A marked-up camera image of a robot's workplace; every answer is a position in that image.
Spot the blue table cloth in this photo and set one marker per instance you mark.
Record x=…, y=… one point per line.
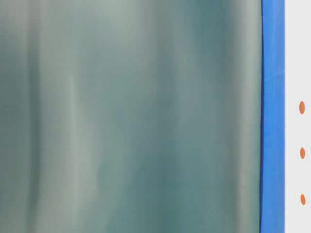
x=272, y=184

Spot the white foam board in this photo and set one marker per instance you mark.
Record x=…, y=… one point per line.
x=298, y=116

